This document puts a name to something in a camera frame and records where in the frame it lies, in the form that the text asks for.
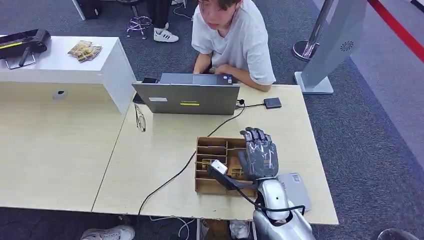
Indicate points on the person's left hand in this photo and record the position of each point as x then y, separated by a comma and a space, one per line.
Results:
225, 69

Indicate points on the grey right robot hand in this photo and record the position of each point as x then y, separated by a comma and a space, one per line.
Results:
261, 159

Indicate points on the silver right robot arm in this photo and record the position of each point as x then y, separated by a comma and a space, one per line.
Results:
275, 195

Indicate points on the seated person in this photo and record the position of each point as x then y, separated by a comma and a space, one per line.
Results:
245, 39

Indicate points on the flat grey device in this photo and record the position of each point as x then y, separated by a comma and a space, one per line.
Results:
296, 188

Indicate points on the golden card stack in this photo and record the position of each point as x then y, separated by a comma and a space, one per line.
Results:
208, 163

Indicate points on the small black drive box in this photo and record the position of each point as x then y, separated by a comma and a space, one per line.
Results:
272, 103

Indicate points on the wooden card box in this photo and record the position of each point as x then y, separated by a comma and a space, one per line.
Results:
212, 187

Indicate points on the grey laptop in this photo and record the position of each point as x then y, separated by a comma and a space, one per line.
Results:
165, 99

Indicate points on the white crumpled bag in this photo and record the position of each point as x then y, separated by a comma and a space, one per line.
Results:
239, 229

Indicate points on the black phone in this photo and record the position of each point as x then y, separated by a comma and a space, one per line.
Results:
149, 80

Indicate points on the brown cardboard box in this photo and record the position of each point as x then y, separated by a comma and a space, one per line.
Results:
217, 230

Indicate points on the standing person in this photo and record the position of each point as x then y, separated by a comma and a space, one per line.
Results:
159, 13

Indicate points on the chrome stool base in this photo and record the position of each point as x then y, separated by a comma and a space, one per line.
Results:
139, 22

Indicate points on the thin-framed eyeglasses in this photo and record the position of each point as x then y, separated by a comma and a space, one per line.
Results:
140, 121

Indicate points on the grey kiosk stand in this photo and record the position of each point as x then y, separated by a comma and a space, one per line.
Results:
331, 43

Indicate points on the white raised counter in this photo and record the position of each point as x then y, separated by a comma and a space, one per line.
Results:
109, 76

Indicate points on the black case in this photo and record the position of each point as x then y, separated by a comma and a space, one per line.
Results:
89, 8

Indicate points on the translucent round object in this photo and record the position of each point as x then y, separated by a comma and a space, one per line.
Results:
397, 236

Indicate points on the white furniture leg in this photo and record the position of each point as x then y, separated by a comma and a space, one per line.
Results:
78, 9

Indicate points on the white shoe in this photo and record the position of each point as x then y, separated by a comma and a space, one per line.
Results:
109, 233

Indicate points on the black device with stand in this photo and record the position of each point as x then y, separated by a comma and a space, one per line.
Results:
20, 43

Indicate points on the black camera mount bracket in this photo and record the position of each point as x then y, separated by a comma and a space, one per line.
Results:
228, 181

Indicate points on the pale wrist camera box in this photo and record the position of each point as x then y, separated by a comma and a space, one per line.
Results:
219, 167

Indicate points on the chrome stanchion post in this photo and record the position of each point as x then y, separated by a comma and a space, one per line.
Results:
306, 49

